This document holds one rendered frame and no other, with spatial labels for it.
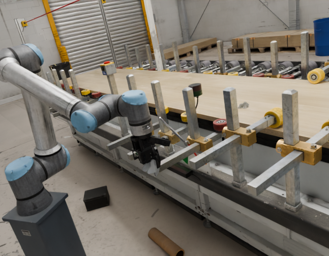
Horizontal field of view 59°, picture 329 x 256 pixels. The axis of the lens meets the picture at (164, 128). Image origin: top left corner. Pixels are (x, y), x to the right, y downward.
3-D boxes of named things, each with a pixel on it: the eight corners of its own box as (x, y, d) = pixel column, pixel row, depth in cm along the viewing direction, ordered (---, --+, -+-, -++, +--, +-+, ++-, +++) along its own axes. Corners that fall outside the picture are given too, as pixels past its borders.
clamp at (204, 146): (206, 153, 134) (204, 143, 133) (186, 146, 145) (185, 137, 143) (214, 148, 137) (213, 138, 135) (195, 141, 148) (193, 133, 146)
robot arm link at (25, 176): (8, 195, 158) (-4, 167, 152) (36, 179, 171) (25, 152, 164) (24, 201, 150) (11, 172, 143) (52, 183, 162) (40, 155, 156)
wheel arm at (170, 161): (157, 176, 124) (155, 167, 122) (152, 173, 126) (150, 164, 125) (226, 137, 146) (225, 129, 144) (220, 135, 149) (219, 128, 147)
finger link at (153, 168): (147, 181, 123) (142, 161, 120) (158, 174, 126) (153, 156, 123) (151, 183, 121) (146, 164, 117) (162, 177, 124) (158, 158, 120)
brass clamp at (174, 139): (172, 145, 154) (171, 136, 153) (157, 139, 165) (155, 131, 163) (181, 140, 158) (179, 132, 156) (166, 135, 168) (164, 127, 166)
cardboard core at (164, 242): (173, 254, 179) (147, 231, 203) (176, 263, 182) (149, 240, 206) (183, 246, 183) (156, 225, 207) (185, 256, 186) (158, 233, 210)
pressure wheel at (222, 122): (223, 146, 143) (221, 124, 139) (212, 142, 149) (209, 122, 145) (234, 139, 147) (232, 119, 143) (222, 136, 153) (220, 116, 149)
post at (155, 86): (171, 163, 166) (153, 81, 148) (167, 161, 169) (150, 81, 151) (175, 160, 168) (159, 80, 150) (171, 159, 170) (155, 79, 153)
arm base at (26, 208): (35, 218, 151) (28, 202, 148) (9, 214, 159) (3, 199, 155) (59, 195, 167) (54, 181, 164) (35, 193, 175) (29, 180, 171)
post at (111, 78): (124, 137, 204) (108, 74, 187) (121, 136, 207) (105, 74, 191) (130, 135, 206) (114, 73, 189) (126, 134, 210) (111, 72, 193)
